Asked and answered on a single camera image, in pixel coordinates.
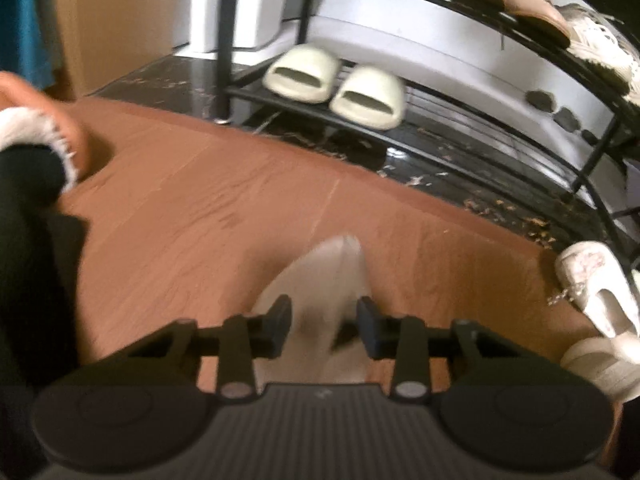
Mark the white floral pearl flat shoe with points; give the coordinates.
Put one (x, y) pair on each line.
(595, 282)

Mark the pink cross-strap mule shoe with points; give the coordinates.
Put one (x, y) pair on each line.
(611, 364)
(323, 345)

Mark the black knit trouser leg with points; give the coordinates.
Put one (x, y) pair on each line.
(40, 253)

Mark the pale green slide slipper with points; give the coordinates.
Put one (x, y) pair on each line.
(306, 73)
(371, 97)

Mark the white paper bag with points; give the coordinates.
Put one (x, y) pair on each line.
(257, 22)

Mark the teal curtain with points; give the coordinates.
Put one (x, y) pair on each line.
(23, 51)

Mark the black metal shoe rack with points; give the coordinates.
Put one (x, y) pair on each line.
(468, 134)

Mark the white grey sneaker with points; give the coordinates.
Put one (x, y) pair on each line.
(594, 41)

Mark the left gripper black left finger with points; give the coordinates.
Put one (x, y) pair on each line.
(236, 344)

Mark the orange fur-lined slipper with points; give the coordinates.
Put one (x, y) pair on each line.
(30, 118)

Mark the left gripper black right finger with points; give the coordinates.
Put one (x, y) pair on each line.
(411, 345)

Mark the grey floor pebble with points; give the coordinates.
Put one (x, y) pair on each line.
(541, 100)
(567, 120)

